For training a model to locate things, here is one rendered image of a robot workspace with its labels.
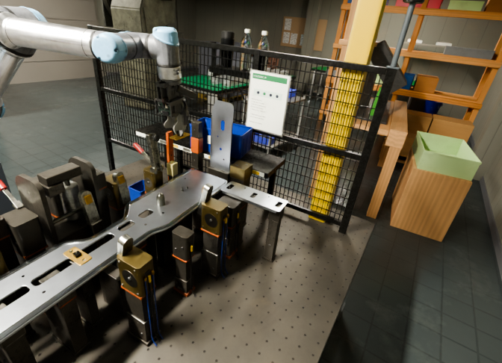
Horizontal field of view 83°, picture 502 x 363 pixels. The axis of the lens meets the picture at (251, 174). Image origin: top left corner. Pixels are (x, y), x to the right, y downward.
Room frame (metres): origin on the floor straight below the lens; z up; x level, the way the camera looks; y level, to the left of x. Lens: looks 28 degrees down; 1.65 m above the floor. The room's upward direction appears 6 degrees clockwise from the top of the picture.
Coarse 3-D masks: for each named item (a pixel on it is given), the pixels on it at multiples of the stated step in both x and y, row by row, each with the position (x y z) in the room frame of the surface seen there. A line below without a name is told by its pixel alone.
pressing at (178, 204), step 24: (168, 192) 1.00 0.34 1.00; (192, 192) 1.02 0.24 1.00; (216, 192) 1.05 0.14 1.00; (168, 216) 0.84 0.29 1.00; (96, 240) 0.68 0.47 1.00; (144, 240) 0.72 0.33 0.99; (24, 264) 0.55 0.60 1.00; (48, 264) 0.57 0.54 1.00; (72, 264) 0.57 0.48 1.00; (96, 264) 0.58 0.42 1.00; (0, 288) 0.48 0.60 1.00; (48, 288) 0.49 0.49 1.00; (72, 288) 0.50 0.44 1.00; (0, 312) 0.41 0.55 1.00; (24, 312) 0.42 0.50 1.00; (0, 336) 0.36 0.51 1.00
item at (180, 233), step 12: (180, 228) 0.80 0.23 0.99; (180, 240) 0.75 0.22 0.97; (192, 240) 0.77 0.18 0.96; (180, 252) 0.75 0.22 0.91; (192, 252) 0.77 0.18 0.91; (180, 264) 0.76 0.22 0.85; (180, 276) 0.76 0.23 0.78; (192, 276) 0.78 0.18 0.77; (180, 288) 0.76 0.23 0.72; (192, 288) 0.76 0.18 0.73
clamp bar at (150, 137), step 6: (150, 138) 1.08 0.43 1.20; (156, 138) 1.08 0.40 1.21; (150, 144) 1.08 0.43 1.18; (156, 144) 1.10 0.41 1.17; (150, 150) 1.08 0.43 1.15; (156, 150) 1.10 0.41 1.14; (150, 156) 1.08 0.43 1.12; (156, 156) 1.10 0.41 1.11; (156, 162) 1.09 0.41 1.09; (156, 168) 1.07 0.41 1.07
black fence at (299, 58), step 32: (96, 64) 2.05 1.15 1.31; (256, 64) 1.51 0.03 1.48; (320, 64) 1.37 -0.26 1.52; (352, 64) 1.32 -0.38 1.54; (128, 96) 1.92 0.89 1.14; (384, 96) 1.24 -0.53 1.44; (352, 160) 1.28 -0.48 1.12; (288, 192) 1.40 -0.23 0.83; (320, 192) 1.33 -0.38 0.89; (352, 192) 1.25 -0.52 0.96
